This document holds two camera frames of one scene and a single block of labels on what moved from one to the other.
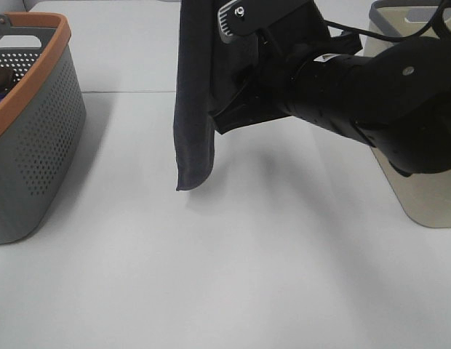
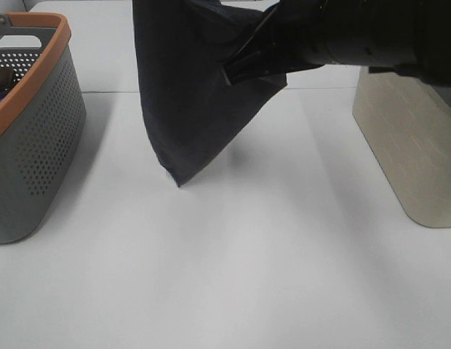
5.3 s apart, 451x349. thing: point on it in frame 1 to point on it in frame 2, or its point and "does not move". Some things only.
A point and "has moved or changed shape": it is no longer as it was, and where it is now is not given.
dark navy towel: x=193 y=126 has moved or changed shape
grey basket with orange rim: x=38 y=129 does not move
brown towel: x=3 y=78 does not move
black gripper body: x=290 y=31 to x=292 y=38
